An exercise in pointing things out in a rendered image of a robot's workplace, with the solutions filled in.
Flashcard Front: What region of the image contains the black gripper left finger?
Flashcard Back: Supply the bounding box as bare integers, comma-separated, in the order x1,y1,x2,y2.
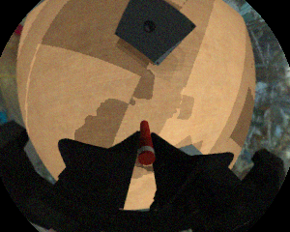
57,131,141,209

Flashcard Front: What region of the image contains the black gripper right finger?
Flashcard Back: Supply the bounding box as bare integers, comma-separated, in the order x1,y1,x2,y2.
150,132,235,212

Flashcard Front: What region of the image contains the grey sloped panel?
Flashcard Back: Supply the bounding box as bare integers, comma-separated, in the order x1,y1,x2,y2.
114,0,196,66

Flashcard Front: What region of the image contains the red peg with white band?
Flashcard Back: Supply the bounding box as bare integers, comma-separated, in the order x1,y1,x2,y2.
138,121,156,165

